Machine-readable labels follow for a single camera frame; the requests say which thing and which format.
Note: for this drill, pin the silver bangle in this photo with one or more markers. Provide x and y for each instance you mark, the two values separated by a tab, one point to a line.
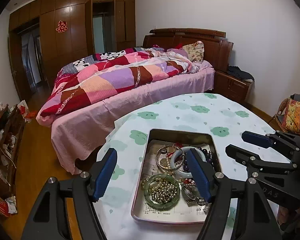
158	155

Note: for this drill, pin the cluttered wooden shelf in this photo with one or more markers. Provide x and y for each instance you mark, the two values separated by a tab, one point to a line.
5	142

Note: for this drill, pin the pale jade bangle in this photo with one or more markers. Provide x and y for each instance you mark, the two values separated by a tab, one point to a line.
174	163

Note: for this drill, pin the wooden nightstand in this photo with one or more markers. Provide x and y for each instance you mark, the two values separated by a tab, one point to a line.
232	87

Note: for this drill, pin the bed with pink sheet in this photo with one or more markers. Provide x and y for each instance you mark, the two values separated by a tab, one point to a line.
130	105

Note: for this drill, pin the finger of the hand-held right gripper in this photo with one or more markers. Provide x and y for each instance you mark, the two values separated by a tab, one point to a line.
257	140
242	153

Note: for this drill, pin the red paper decoration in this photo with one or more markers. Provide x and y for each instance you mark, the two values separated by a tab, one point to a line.
61	26

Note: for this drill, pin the colourful patterned cushion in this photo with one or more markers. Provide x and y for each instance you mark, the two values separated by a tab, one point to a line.
295	116

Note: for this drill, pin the brown wooden wardrobe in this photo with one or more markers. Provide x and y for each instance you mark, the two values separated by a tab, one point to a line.
72	30

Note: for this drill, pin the patchwork quilt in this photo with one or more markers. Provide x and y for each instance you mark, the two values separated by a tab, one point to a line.
110	80

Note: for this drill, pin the wicker chair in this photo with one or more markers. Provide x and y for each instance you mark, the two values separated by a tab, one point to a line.
277	117

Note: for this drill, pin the wooden bed frame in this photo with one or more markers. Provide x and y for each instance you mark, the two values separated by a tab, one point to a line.
215	47

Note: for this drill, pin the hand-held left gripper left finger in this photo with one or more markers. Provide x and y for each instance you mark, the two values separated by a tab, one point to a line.
103	175

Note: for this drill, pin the small red charm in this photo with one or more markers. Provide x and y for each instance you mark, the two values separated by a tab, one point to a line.
188	180

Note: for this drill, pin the red and white bag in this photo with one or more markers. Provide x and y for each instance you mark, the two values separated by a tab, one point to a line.
23	107

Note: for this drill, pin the pink metal tin box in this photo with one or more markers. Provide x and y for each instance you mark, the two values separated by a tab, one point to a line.
165	135

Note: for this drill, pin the green glass bangle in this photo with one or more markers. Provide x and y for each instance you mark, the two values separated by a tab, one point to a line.
147	192

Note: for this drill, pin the printed paper sheet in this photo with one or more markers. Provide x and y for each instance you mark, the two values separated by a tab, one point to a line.
165	208

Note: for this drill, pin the floral pillow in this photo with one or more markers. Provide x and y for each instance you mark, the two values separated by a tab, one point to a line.
193	51

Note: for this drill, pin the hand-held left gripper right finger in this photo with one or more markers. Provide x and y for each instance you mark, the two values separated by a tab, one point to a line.
198	175

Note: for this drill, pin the dark clothes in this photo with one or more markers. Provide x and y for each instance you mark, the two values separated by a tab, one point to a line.
240	73

